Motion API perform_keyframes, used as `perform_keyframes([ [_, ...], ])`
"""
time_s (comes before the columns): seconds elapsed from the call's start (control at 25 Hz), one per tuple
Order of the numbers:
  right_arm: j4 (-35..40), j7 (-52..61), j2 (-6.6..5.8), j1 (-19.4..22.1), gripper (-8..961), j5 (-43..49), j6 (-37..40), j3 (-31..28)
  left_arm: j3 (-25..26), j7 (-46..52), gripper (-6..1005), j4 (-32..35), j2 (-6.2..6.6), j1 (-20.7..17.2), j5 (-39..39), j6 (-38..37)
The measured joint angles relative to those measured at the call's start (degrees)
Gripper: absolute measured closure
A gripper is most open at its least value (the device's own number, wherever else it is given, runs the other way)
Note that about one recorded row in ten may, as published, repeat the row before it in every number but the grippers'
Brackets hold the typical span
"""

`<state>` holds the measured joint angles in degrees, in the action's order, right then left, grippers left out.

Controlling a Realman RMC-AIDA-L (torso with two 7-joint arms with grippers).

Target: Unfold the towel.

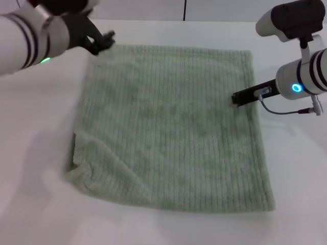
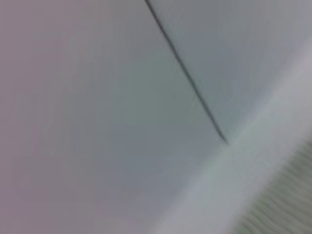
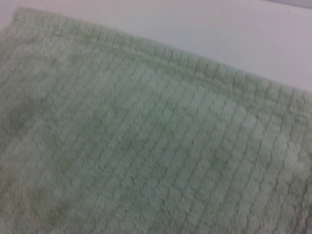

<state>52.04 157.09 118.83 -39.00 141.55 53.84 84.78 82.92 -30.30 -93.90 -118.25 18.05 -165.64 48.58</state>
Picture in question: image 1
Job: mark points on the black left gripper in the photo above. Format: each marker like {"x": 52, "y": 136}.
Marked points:
{"x": 81, "y": 33}

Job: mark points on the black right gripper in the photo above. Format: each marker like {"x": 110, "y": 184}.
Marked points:
{"x": 265, "y": 92}

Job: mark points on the light green ribbed towel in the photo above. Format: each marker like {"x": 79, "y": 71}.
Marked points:
{"x": 166, "y": 127}

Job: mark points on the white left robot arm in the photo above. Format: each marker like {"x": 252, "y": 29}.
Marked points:
{"x": 25, "y": 40}

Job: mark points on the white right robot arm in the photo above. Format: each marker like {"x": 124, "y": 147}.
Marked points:
{"x": 306, "y": 74}

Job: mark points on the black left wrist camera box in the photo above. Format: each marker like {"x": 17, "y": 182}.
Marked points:
{"x": 64, "y": 6}

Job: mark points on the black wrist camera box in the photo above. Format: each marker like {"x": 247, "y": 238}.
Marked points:
{"x": 64, "y": 6}
{"x": 293, "y": 18}

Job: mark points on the black vertical wall strip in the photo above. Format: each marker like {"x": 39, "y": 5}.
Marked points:
{"x": 184, "y": 10}

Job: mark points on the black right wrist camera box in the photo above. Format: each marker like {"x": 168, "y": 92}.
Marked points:
{"x": 293, "y": 18}

